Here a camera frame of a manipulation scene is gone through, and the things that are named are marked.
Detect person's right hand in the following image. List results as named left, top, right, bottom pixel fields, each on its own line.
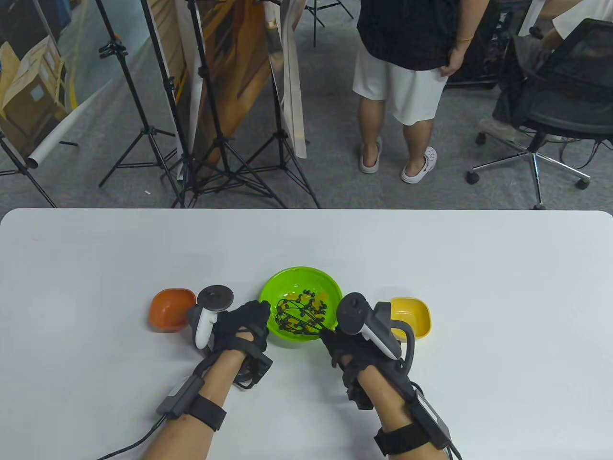
left=320, top=328, right=403, bottom=384

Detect person's left hand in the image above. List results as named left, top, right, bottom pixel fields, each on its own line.
left=210, top=300, right=272, bottom=359

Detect wire whisk wooden handle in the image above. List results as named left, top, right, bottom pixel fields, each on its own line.
left=274, top=292, right=338, bottom=336

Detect pile of chocolate beans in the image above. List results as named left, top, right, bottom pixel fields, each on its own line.
left=275, top=289, right=331, bottom=336

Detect pile of yellow candy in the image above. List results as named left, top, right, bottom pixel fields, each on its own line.
left=287, top=287, right=331, bottom=317

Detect small orange bowl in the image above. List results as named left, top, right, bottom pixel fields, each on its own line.
left=148, top=288, right=197, bottom=333

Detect green bowl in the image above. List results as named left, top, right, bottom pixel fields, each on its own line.
left=259, top=266, right=343, bottom=349

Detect small yellow bowl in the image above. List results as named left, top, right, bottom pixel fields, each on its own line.
left=388, top=297, right=432, bottom=342

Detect person's right forearm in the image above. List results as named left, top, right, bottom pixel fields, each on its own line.
left=357, top=364, right=455, bottom=460

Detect person's left forearm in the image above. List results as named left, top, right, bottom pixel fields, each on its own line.
left=144, top=335, right=254, bottom=460

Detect grey white hand controller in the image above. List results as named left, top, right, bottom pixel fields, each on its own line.
left=186, top=285, right=235, bottom=350
left=335, top=292, right=416, bottom=372

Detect black battery pack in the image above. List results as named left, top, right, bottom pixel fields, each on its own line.
left=409, top=383, right=452, bottom=450
left=156, top=375, right=205, bottom=420

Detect white clog sandal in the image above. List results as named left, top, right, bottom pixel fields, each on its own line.
left=401, top=147, right=437, bottom=184
left=359, top=137, right=384, bottom=174

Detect black light stand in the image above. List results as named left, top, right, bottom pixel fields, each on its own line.
left=140, top=0, right=202, bottom=209
left=172, top=0, right=289, bottom=209
left=0, top=132, right=79, bottom=209
left=95, top=0, right=187, bottom=207
left=225, top=0, right=321, bottom=209
left=304, top=0, right=355, bottom=48

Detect white hanging backdrop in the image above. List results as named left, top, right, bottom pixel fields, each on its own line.
left=266, top=0, right=308, bottom=160

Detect brown print backdrop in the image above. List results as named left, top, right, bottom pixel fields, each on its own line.
left=146, top=0, right=288, bottom=186

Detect black jacket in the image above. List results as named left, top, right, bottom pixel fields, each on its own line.
left=492, top=34, right=561, bottom=127

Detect black equipment stand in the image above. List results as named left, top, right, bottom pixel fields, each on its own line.
left=445, top=0, right=515, bottom=91

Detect warehouse print backdrop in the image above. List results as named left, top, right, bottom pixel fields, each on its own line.
left=0, top=0, right=114, bottom=169

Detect black office chair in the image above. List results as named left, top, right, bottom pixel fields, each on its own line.
left=467, top=18, right=613, bottom=210

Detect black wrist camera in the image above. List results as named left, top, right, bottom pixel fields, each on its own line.
left=346, top=379, right=374, bottom=410
left=232, top=352, right=273, bottom=390

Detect black forearm strap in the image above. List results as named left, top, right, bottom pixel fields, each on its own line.
left=374, top=424, right=431, bottom=456
left=189, top=397, right=227, bottom=431

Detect black floor cable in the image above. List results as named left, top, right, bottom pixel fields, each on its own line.
left=560, top=137, right=613, bottom=169

